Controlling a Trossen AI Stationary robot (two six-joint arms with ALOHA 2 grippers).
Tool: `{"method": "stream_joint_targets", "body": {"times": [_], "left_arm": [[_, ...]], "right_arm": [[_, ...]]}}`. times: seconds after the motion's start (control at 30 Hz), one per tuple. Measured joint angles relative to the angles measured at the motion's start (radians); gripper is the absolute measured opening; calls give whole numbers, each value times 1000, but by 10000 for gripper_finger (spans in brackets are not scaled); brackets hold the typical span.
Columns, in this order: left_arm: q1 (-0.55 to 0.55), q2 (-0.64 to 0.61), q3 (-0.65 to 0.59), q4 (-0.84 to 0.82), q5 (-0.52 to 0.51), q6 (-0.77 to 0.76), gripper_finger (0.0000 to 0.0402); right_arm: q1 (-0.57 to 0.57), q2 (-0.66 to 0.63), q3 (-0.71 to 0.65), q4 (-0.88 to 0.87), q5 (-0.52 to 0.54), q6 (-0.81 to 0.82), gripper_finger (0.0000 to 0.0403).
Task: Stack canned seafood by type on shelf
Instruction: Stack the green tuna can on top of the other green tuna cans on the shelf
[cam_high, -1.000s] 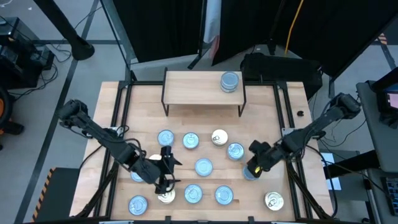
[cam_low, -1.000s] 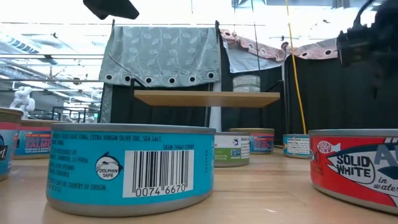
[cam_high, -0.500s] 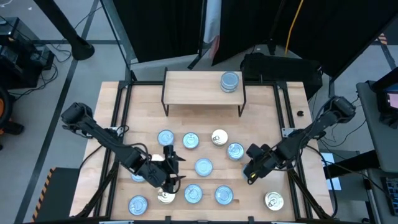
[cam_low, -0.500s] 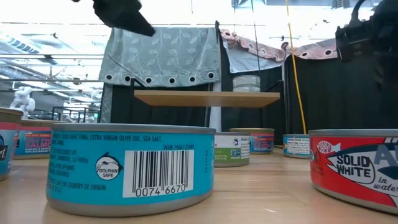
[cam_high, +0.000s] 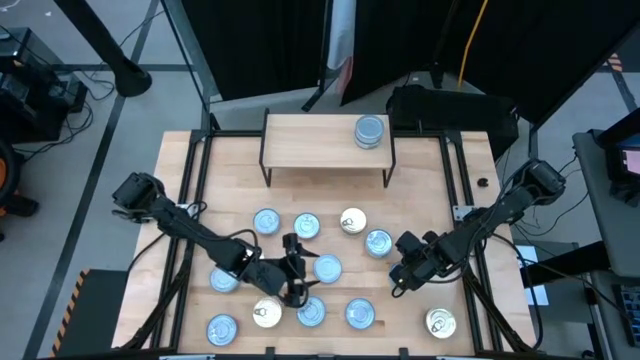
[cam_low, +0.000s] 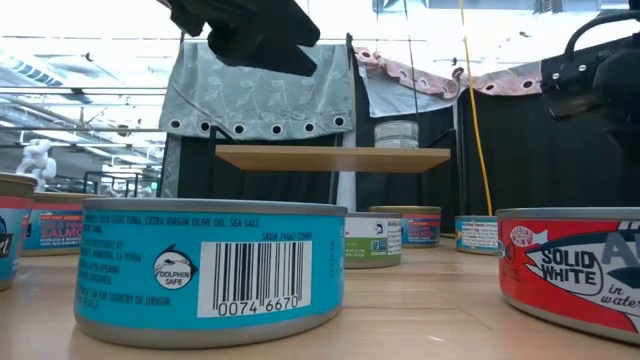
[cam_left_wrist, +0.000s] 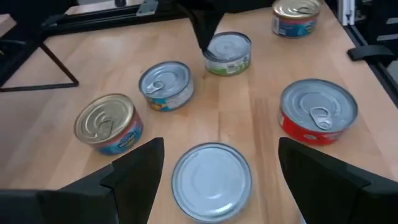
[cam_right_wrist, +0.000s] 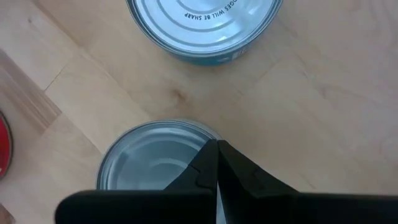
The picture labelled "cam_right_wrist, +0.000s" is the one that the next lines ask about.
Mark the green white label can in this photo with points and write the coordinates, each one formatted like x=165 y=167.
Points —
x=149 y=155

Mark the red albacore tuna can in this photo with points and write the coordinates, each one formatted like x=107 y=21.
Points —
x=4 y=146

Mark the blue tuna can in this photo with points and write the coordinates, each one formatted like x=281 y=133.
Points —
x=202 y=28

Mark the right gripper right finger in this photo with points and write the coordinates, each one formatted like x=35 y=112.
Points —
x=280 y=208

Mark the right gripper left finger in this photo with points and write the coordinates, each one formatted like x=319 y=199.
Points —
x=140 y=208

